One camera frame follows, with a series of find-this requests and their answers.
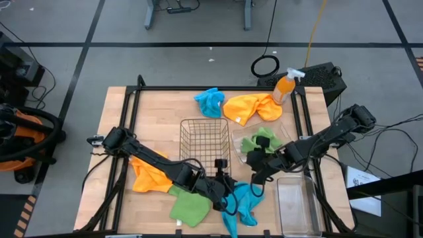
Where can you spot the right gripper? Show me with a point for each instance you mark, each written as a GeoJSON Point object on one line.
{"type": "Point", "coordinates": [274, 158]}

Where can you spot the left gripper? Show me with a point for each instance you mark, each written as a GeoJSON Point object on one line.
{"type": "Point", "coordinates": [218, 188]}

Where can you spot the green microfiber towel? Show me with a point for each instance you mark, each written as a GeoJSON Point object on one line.
{"type": "Point", "coordinates": [251, 143]}
{"type": "Point", "coordinates": [190, 208]}

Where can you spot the blue microfiber towel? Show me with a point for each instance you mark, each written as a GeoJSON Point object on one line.
{"type": "Point", "coordinates": [246, 201]}
{"type": "Point", "coordinates": [209, 102]}

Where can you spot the orange microfiber towel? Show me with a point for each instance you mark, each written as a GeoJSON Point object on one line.
{"type": "Point", "coordinates": [244, 107]}
{"type": "Point", "coordinates": [148, 180]}

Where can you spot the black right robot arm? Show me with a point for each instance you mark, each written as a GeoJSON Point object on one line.
{"type": "Point", "coordinates": [330, 132]}

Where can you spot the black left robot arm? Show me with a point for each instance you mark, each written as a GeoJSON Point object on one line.
{"type": "Point", "coordinates": [148, 155]}

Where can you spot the clear plastic bin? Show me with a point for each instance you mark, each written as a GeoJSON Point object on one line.
{"type": "Point", "coordinates": [294, 205]}
{"type": "Point", "coordinates": [236, 137]}

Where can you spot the orange spray bottle white trigger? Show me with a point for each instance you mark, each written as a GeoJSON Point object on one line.
{"type": "Point", "coordinates": [284, 89]}

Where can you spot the black perforated computer tower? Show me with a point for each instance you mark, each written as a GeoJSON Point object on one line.
{"type": "Point", "coordinates": [317, 77]}

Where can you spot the white printed paper sheet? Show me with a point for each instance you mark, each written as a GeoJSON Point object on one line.
{"type": "Point", "coordinates": [360, 180]}

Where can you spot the black table clamp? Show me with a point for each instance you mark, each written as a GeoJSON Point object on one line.
{"type": "Point", "coordinates": [141, 82]}

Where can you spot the black overhead crossbeam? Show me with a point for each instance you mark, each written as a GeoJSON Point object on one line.
{"type": "Point", "coordinates": [390, 185]}

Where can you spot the grey desk leg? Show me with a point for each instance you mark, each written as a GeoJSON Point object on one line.
{"type": "Point", "coordinates": [149, 16]}
{"type": "Point", "coordinates": [248, 16]}

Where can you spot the black power strip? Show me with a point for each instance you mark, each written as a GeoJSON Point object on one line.
{"type": "Point", "coordinates": [178, 10]}

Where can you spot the orange black shop vacuum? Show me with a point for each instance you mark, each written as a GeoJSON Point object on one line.
{"type": "Point", "coordinates": [23, 130]}

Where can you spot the black aluminium extrusion frame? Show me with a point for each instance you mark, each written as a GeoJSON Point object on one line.
{"type": "Point", "coordinates": [165, 88]}

